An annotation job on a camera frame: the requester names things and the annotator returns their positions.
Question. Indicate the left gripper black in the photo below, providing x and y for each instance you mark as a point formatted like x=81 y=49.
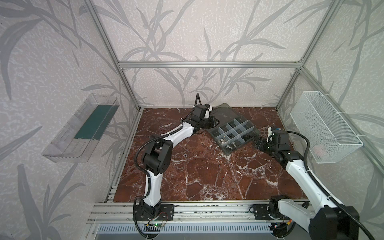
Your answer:
x=211 y=121

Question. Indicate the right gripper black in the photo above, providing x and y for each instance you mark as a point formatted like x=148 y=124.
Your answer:
x=262 y=142

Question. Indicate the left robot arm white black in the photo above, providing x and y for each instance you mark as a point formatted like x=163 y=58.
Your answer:
x=158 y=152

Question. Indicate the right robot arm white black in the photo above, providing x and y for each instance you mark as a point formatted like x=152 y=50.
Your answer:
x=330 y=219

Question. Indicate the grey compartment organizer box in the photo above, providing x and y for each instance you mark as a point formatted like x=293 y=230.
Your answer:
x=233 y=130

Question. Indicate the pink object in basket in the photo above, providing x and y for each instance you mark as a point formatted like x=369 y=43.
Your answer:
x=320 y=151

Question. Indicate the small electronics board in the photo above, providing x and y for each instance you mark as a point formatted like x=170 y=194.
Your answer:
x=154 y=227

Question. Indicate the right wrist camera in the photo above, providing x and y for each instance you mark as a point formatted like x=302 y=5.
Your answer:
x=271 y=133

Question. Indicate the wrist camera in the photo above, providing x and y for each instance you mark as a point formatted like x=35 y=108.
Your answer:
x=208 y=111
x=271 y=133

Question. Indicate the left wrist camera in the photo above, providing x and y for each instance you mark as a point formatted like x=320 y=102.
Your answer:
x=208 y=111

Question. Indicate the white wire mesh basket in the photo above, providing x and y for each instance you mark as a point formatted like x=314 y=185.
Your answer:
x=318 y=120

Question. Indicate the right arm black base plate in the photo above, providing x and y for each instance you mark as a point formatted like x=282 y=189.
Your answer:
x=260 y=212

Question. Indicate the aluminium front rail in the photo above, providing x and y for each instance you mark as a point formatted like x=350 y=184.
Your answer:
x=195 y=212

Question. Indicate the aluminium frame back crossbar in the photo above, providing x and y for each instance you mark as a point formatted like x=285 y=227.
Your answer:
x=208 y=64

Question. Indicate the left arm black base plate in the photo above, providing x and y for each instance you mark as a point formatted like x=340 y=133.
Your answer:
x=162 y=212

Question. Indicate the clear acrylic wall shelf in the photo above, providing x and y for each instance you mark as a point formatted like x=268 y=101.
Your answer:
x=77 y=140

